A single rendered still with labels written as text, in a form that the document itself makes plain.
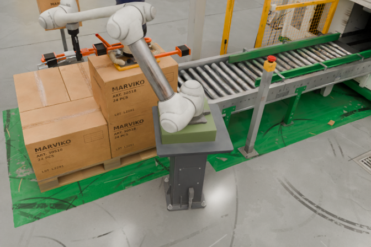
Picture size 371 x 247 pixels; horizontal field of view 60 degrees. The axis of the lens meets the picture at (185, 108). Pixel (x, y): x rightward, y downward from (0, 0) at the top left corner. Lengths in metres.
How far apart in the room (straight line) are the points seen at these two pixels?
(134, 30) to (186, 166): 1.08
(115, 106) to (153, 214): 0.90
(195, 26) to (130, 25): 2.20
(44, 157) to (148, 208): 0.89
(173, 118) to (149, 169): 1.19
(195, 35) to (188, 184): 2.01
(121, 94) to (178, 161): 0.65
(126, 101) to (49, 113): 0.65
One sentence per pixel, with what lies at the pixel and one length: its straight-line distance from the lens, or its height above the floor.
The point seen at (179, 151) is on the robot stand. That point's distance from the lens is 2.07.
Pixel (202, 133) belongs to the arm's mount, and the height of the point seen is 0.82.
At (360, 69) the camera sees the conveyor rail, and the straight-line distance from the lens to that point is 4.02.
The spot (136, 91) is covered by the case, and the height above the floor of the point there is 0.79.
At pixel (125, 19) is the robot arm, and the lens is 1.75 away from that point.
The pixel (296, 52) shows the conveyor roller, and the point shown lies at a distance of 3.97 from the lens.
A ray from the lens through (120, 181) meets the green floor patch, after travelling 2.89.
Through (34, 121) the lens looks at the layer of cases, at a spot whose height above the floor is 0.54.
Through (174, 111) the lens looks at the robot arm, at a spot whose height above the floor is 1.08.
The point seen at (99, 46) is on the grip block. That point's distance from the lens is 2.49.
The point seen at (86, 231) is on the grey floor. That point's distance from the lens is 2.66.
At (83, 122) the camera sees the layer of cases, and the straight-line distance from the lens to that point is 2.65.
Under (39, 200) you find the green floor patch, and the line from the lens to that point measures 2.92.
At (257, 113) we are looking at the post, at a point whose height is 0.51.
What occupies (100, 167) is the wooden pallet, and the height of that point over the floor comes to 0.02.
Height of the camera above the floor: 2.23
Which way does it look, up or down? 38 degrees down
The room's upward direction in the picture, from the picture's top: 4 degrees clockwise
